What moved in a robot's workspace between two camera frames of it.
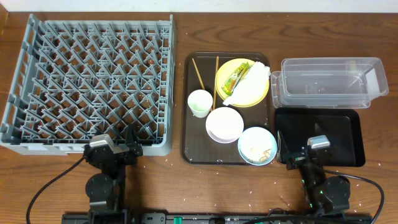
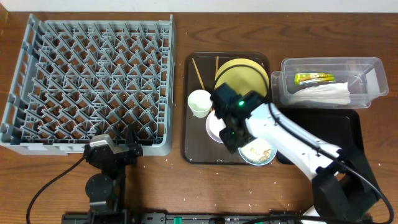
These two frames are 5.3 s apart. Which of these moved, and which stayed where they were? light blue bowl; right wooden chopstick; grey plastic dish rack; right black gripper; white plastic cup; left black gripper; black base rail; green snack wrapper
Moved: right black gripper; green snack wrapper
Stayed: light blue bowl; black base rail; grey plastic dish rack; white plastic cup; left black gripper; right wooden chopstick
